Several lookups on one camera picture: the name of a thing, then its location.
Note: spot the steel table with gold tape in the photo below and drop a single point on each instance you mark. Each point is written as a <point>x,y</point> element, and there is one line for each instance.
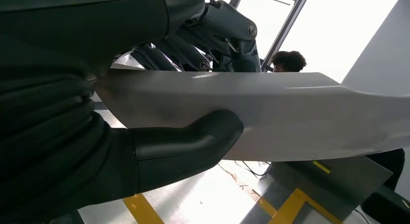
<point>208,197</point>

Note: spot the grey laptop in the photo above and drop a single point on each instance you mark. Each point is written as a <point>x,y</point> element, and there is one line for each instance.
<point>346,184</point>

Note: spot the dark window railing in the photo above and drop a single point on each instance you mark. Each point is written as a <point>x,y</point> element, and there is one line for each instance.
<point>288,23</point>

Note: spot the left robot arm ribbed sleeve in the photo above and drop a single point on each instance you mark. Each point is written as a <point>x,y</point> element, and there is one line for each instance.
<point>38,136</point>

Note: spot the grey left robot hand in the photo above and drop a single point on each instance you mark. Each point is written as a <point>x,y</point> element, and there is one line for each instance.
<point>96,23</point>

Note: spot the black case with yellow mark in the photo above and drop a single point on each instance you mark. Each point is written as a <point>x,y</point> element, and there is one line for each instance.
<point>384,206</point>

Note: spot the person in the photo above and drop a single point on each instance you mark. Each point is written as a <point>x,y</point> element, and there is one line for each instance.
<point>290,60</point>

